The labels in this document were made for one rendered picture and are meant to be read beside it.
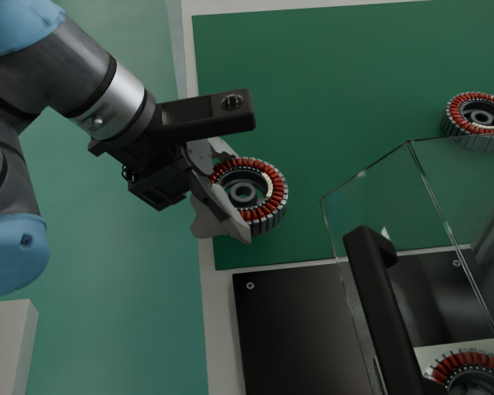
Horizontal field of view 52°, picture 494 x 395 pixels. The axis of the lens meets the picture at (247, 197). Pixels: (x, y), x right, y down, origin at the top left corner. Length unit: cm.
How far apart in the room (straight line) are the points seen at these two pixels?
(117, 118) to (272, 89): 45
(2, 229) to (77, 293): 120
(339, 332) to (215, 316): 15
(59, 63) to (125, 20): 214
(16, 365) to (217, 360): 23
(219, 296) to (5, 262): 31
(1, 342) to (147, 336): 82
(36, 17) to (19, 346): 38
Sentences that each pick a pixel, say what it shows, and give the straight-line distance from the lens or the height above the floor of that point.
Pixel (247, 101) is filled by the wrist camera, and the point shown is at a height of 97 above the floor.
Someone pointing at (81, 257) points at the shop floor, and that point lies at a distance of 164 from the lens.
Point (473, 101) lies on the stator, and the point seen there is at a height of 78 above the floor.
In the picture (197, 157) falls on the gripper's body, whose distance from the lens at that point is 56.
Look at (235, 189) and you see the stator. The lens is 64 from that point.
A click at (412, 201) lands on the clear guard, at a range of 35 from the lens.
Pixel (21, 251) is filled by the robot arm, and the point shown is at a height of 101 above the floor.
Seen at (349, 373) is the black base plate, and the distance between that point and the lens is 59.
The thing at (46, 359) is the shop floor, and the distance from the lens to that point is 151.
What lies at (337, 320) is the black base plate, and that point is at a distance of 61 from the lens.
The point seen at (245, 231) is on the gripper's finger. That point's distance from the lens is 59.
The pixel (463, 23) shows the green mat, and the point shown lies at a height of 75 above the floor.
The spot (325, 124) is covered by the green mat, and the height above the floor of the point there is 75.
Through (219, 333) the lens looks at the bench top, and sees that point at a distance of 62.
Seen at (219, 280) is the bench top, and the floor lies 75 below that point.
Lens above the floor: 131
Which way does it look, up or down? 50 degrees down
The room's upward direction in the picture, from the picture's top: straight up
